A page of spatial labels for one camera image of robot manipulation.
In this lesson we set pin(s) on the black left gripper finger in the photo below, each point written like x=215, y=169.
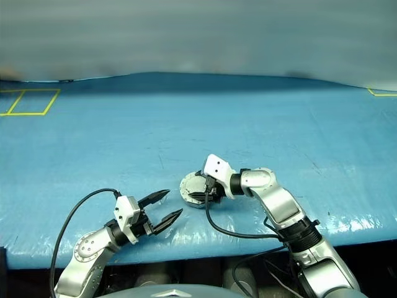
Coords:
x=153, y=197
x=167, y=221

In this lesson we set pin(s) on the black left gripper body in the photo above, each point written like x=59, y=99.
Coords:
x=141, y=227

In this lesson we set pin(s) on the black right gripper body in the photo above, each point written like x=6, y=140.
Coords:
x=214, y=192

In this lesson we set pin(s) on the round motor housing copper windings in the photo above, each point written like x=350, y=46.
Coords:
x=193, y=205

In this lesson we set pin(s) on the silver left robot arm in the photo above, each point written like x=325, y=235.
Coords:
x=87, y=248

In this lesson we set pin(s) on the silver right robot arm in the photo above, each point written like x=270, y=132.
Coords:
x=279, y=201

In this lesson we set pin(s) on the dark grey rounded shape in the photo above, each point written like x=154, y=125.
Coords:
x=245, y=276
x=152, y=279

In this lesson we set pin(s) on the blue table cover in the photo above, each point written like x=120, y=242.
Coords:
x=124, y=139

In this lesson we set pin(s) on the grey robot torso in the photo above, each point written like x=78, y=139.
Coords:
x=173, y=294

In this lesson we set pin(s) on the black panel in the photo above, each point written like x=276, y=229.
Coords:
x=2, y=260

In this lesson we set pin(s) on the small black clip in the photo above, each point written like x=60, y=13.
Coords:
x=66, y=81

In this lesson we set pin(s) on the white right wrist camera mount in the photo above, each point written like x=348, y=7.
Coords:
x=217, y=167

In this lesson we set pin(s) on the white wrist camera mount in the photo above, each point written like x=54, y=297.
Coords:
x=124, y=208
x=217, y=167

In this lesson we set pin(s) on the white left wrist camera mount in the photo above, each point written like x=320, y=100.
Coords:
x=124, y=208

